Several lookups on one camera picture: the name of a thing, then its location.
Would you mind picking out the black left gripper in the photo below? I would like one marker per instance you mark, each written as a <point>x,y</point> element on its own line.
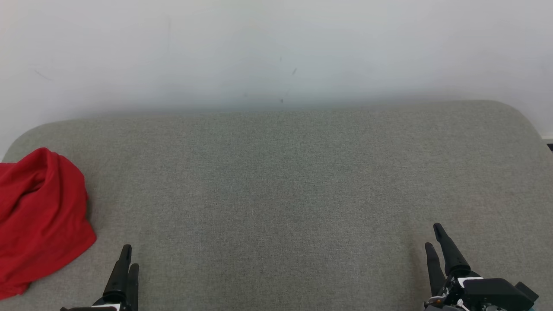
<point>110,306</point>

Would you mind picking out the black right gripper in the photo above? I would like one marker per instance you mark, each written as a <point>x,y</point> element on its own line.
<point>449,298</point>

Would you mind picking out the red shorts with white stripe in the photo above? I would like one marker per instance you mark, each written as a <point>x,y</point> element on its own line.
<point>39,216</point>

